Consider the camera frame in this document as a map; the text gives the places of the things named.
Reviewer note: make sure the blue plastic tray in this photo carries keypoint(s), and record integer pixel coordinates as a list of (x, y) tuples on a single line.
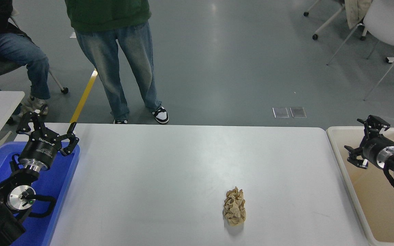
[(60, 191)]

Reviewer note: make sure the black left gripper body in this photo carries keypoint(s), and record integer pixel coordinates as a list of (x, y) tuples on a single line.
[(41, 150)]

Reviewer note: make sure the grey office chair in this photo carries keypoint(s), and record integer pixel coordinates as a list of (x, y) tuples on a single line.
[(7, 68)]

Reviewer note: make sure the black castor wheel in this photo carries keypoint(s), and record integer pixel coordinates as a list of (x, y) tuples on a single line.
[(11, 120)]

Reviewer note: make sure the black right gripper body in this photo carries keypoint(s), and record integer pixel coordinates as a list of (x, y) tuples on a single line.
[(375, 148)]

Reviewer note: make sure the person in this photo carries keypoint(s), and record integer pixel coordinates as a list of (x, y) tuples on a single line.
[(12, 51), (115, 51)]

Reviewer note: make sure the metal floor plate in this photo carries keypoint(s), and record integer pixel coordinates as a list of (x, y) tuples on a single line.
[(298, 112), (280, 112)]

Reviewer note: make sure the yellow floor tape line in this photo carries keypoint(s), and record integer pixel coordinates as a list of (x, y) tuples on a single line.
[(84, 95)]

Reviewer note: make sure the tan paper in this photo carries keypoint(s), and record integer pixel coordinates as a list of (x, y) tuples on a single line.
[(234, 208)]

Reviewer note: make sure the beige coat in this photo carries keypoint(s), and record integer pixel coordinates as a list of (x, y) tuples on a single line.
[(356, 13)]

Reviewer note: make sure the white rolling stand legs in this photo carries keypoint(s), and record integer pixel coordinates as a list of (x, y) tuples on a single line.
[(315, 37)]

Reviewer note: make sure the white plastic chair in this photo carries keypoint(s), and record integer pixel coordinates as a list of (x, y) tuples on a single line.
[(388, 24)]

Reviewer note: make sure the large pale plastic bin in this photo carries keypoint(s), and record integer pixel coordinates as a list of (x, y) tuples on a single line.
[(371, 212)]

